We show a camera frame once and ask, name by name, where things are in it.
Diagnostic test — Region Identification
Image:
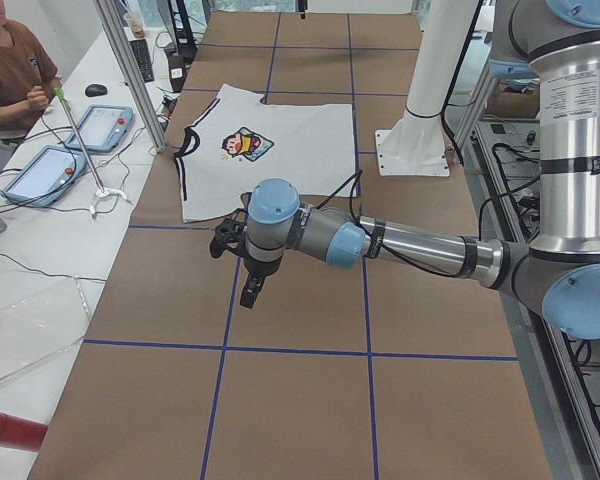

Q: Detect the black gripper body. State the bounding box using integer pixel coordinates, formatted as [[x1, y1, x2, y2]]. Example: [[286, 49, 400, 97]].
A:
[[243, 244, 282, 279]]

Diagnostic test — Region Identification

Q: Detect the grey cartoon print t-shirt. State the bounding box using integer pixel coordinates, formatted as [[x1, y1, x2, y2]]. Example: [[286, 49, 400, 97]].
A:
[[174, 84, 355, 223]]

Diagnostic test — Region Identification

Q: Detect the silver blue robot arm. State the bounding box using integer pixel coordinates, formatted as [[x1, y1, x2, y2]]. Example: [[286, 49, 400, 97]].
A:
[[234, 1, 600, 339]]

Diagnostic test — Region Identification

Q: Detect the far blue teach pendant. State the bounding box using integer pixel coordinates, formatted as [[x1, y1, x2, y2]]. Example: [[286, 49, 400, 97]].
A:
[[70, 105, 134, 154]]

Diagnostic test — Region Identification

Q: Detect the blue teach pendant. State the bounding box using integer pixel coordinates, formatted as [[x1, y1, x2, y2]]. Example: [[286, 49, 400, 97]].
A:
[[1, 146, 86, 207], [70, 105, 134, 154]]

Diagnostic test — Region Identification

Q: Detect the clear plastic sheet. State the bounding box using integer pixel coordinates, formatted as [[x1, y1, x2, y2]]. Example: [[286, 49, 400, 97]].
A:
[[0, 279, 89, 388]]

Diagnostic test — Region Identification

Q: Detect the near blue teach pendant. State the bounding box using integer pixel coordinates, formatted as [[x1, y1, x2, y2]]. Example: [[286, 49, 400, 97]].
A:
[[1, 146, 86, 207]]

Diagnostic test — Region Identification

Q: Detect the black computer mouse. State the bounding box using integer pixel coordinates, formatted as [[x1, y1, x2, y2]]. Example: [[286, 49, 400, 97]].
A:
[[84, 83, 108, 98]]

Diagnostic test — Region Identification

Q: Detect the black keyboard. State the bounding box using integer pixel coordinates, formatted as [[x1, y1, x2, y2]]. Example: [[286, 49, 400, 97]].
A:
[[129, 39, 154, 83]]

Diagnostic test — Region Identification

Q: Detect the metal rod with green tip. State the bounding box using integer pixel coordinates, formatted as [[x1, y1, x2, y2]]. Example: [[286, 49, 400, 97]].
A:
[[54, 87, 129, 219]]

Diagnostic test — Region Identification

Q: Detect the paper coffee cup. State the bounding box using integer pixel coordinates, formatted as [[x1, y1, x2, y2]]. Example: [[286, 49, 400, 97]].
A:
[[123, 11, 145, 40]]

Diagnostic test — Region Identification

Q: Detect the red cylinder bottle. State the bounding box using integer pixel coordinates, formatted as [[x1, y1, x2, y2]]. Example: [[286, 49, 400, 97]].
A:
[[0, 412, 48, 452]]

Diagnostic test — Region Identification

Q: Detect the person in brown shirt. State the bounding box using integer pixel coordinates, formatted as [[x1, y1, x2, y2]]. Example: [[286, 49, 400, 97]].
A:
[[0, 1, 60, 131]]

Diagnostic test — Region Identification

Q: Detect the aluminium frame post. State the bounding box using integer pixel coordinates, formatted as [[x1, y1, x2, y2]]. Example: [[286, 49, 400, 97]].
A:
[[93, 0, 167, 153]]

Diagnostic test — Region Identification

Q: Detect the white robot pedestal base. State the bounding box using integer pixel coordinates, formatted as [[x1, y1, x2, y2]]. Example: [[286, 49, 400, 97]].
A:
[[375, 0, 482, 178]]

